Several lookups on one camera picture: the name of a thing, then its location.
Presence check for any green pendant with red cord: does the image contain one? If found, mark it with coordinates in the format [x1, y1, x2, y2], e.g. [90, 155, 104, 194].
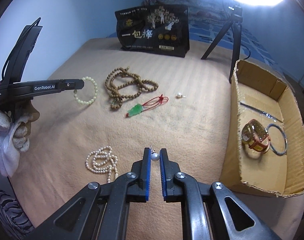
[126, 94, 169, 118]

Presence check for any person's left hand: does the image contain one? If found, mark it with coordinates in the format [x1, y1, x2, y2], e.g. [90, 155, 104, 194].
[0, 109, 30, 153]

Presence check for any silver bangle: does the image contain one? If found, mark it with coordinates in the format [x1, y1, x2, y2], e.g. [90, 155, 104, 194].
[267, 124, 289, 155]

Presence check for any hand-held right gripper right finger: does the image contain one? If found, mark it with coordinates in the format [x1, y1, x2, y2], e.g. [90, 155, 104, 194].
[159, 148, 283, 240]

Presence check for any cardboard box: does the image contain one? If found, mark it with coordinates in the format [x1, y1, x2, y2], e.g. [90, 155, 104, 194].
[220, 59, 304, 198]

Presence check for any white pearl necklace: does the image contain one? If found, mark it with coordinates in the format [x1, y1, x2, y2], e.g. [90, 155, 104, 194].
[86, 146, 120, 183]

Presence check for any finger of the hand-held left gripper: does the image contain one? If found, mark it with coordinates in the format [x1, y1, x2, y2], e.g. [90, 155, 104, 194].
[10, 78, 85, 101]

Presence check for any blue patterned bed sheet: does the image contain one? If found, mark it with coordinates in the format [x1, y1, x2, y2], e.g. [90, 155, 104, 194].
[187, 6, 284, 74]

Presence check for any pale green bead bracelet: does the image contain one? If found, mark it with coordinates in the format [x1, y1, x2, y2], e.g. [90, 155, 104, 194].
[73, 77, 98, 105]

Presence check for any grey striped cloth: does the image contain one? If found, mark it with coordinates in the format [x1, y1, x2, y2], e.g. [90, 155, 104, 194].
[0, 180, 35, 236]

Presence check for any white cloth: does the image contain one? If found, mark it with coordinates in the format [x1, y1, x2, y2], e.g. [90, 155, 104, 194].
[0, 124, 20, 177]

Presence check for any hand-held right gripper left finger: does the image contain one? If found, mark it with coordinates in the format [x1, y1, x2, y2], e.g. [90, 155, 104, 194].
[24, 148, 152, 240]

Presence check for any black snack bag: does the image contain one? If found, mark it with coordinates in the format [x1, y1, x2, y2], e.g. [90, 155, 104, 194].
[114, 4, 190, 58]

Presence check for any gold watch with pink strap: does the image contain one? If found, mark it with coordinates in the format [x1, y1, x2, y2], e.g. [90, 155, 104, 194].
[242, 119, 271, 153]

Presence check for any brown wooden bead necklace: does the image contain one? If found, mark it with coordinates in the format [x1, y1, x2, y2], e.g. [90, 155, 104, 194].
[106, 66, 159, 111]

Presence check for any floral quilt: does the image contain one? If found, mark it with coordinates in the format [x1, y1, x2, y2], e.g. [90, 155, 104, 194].
[142, 0, 233, 18]

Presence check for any black tripod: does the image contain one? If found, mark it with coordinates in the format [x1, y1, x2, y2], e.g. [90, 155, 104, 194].
[201, 4, 244, 83]

